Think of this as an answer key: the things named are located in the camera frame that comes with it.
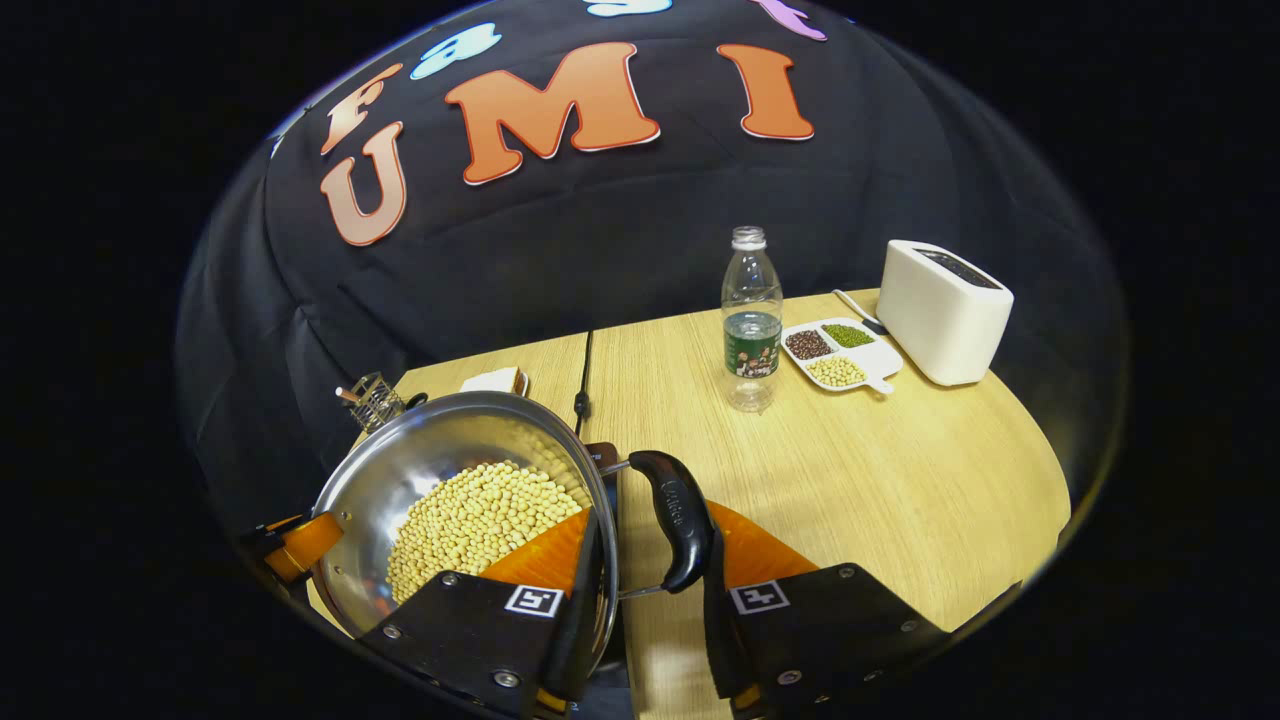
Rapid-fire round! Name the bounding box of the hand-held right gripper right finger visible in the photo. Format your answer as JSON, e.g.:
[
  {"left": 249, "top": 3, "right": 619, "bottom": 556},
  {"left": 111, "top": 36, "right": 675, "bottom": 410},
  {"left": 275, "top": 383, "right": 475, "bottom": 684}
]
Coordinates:
[{"left": 702, "top": 500, "right": 953, "bottom": 719}]

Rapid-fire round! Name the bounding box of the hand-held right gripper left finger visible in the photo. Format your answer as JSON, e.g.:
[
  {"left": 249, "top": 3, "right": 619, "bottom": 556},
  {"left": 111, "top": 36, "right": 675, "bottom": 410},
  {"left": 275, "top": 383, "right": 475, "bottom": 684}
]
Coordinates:
[{"left": 356, "top": 506, "right": 606, "bottom": 720}]

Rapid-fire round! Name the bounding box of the steel pot with black handles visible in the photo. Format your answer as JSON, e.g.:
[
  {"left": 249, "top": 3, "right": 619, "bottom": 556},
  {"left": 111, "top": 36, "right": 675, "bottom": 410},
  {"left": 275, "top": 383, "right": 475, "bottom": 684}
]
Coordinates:
[{"left": 310, "top": 390, "right": 717, "bottom": 681}]

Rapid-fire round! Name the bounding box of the pile of soybeans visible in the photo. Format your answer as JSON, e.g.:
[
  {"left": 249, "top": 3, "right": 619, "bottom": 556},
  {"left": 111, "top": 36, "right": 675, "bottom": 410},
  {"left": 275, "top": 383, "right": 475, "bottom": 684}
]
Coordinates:
[{"left": 385, "top": 460, "right": 591, "bottom": 606}]

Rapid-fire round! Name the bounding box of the sandwich with lettuce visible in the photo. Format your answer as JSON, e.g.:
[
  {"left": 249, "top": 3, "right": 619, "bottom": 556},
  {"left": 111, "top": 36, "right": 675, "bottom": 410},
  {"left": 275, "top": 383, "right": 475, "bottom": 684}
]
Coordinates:
[{"left": 460, "top": 367, "right": 529, "bottom": 396}]

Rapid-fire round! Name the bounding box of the white divided bean dish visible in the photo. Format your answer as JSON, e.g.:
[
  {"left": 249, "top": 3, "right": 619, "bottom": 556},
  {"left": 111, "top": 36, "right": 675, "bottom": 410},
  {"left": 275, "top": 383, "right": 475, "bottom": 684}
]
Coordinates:
[{"left": 780, "top": 317, "right": 904, "bottom": 396}]

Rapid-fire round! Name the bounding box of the clear plastic water bottle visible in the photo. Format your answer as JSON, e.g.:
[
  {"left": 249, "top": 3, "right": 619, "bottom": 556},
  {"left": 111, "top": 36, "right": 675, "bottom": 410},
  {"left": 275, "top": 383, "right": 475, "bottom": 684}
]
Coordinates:
[{"left": 720, "top": 226, "right": 785, "bottom": 414}]

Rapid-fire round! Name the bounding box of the white toaster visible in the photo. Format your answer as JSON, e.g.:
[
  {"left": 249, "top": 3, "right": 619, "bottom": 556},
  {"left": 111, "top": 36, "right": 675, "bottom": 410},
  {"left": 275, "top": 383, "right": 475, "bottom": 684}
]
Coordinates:
[{"left": 876, "top": 239, "right": 1015, "bottom": 387}]

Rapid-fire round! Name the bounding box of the black backdrop cloth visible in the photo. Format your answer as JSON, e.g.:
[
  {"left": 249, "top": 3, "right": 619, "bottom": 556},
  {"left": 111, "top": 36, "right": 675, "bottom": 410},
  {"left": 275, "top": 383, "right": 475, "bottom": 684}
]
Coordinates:
[{"left": 175, "top": 0, "right": 1131, "bottom": 501}]

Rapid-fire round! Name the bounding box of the wire mesh utensil holder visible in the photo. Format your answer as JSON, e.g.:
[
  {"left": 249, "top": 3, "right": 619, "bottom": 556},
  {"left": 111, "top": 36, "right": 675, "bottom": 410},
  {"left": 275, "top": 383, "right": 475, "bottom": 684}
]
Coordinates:
[{"left": 350, "top": 372, "right": 408, "bottom": 433}]

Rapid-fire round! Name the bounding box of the black power cable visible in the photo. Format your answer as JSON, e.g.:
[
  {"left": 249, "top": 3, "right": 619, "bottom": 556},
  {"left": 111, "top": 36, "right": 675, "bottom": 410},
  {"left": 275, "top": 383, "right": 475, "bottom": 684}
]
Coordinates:
[{"left": 573, "top": 330, "right": 596, "bottom": 439}]

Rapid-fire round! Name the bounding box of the white power cord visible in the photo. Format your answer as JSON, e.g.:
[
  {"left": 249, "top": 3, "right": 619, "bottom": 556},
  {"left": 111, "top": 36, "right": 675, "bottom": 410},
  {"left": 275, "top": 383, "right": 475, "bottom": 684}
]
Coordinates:
[{"left": 832, "top": 288, "right": 889, "bottom": 336}]

